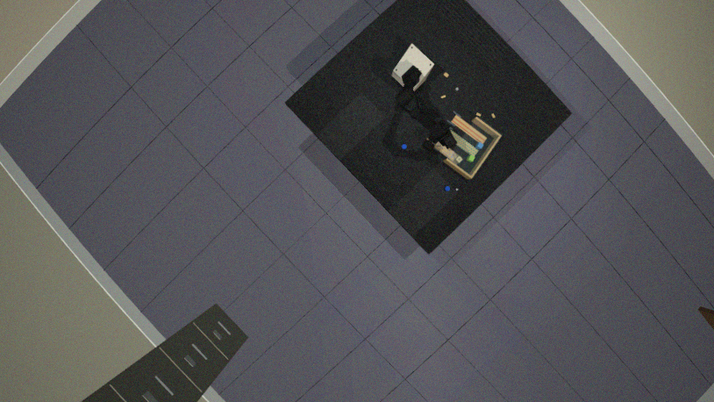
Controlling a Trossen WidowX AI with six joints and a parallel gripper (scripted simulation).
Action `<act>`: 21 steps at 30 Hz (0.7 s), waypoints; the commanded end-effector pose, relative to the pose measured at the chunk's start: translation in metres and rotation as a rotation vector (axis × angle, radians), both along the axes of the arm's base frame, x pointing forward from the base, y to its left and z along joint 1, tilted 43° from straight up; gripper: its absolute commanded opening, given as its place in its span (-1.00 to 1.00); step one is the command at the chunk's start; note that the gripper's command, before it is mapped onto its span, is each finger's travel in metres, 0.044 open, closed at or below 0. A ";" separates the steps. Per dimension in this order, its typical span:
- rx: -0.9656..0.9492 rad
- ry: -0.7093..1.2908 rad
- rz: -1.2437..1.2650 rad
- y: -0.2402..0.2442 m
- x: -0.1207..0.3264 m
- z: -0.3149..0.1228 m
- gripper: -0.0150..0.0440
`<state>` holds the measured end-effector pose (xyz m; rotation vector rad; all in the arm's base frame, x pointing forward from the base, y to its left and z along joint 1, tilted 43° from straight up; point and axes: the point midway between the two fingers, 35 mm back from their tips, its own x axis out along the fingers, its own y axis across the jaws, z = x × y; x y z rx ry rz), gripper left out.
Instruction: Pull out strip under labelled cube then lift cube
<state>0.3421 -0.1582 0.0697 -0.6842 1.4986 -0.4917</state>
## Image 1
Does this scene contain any tan flat strip with red lines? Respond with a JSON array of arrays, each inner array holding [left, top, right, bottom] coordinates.
[[451, 115, 470, 133]]

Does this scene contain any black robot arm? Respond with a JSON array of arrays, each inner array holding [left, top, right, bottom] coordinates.
[[396, 65, 457, 149]]

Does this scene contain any tan strip with blue dots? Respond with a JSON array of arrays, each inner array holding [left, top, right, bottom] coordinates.
[[433, 142, 453, 157]]

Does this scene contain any tan strip with teal polka dots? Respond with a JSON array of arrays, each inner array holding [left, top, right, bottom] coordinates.
[[451, 130, 461, 145]]

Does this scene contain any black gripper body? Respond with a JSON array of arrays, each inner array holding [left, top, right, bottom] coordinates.
[[422, 120, 450, 151]]

